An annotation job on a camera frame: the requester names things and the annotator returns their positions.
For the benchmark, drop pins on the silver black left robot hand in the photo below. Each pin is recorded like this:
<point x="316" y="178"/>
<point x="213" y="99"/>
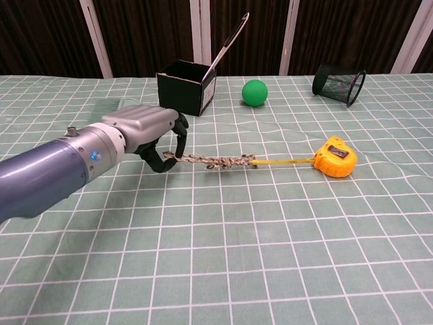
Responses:
<point x="145" y="125"/>

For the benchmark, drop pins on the yellow tape measure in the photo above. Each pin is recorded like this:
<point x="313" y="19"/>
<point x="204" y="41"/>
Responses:
<point x="335" y="160"/>

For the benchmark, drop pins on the blue silver left robot arm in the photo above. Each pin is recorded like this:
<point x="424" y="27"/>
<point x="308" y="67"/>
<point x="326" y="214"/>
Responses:
<point x="57" y="169"/>

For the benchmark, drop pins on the teal desk brush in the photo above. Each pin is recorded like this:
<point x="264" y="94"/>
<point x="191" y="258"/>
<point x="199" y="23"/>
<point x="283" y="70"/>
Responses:
<point x="108" y="105"/>

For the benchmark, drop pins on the black cardboard box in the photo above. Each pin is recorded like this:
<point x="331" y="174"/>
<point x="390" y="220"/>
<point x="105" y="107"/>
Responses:
<point x="181" y="91"/>

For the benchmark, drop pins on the dark brown curtain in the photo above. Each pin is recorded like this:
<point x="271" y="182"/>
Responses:
<point x="149" y="30"/>

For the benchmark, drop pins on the silver black pen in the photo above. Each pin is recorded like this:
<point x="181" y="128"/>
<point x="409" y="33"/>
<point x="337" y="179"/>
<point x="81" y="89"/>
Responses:
<point x="225" y="47"/>

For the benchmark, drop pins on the green ball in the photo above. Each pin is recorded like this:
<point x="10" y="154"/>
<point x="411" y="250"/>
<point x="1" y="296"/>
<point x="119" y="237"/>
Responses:
<point x="254" y="93"/>

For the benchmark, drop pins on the green checked tablecloth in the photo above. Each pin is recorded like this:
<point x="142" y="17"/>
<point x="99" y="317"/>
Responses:
<point x="216" y="237"/>

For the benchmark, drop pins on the black mesh pen holder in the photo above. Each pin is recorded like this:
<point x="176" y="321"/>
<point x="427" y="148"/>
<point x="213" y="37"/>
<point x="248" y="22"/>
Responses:
<point x="338" y="84"/>

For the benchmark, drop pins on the white window frame bar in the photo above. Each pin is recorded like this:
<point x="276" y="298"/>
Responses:
<point x="411" y="44"/>
<point x="289" y="37"/>
<point x="200" y="30"/>
<point x="95" y="37"/>

